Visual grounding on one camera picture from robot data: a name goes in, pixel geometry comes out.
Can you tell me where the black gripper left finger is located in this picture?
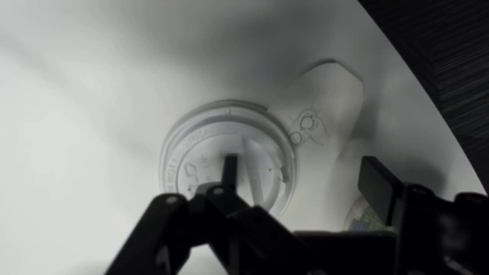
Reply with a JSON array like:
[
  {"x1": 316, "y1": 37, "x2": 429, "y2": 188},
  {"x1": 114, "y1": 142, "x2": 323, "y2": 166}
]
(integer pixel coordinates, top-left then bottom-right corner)
[{"x1": 105, "y1": 154, "x2": 316, "y2": 275}]

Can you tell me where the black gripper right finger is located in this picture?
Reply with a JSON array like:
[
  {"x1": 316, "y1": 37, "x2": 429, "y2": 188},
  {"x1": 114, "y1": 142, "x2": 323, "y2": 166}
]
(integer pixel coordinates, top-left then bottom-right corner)
[{"x1": 357, "y1": 156, "x2": 489, "y2": 275}]

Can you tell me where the white plastic cup lid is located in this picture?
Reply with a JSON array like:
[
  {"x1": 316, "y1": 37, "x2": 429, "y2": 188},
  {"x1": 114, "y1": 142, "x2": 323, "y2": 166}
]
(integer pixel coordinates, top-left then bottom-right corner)
[{"x1": 158, "y1": 101, "x2": 296, "y2": 215}]

